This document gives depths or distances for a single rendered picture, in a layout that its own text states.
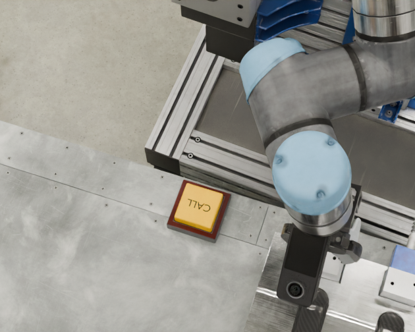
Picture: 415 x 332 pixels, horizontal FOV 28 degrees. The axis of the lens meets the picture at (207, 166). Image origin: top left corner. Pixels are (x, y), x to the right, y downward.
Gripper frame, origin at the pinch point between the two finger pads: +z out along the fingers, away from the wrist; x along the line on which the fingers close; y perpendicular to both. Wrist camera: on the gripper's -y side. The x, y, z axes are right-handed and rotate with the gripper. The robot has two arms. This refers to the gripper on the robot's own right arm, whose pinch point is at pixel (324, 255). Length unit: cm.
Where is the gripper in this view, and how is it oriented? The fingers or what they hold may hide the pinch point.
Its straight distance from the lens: 114.6
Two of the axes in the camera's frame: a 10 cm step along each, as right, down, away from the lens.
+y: 3.1, -9.2, 2.3
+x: -9.3, -2.4, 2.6
